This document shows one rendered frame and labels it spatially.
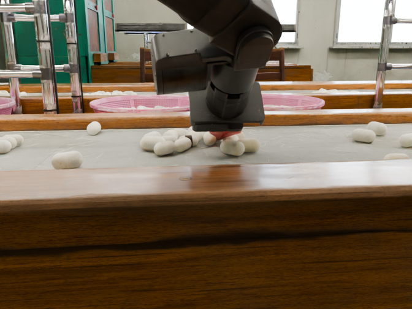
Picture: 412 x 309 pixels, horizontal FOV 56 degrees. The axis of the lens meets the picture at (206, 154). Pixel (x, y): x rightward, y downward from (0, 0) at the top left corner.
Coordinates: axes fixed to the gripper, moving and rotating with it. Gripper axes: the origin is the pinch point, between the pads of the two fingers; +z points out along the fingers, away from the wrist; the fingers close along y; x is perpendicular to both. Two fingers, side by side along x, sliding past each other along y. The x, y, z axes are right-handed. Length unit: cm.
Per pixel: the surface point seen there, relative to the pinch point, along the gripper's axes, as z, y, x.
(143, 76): 186, 23, -156
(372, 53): 358, -291, -328
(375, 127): 2.1, -27.8, -1.9
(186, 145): -3.3, 5.4, 3.7
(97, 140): 4.7, 19.6, -1.8
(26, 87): 61, 55, -54
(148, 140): -3.3, 10.9, 2.7
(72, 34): 21, 30, -41
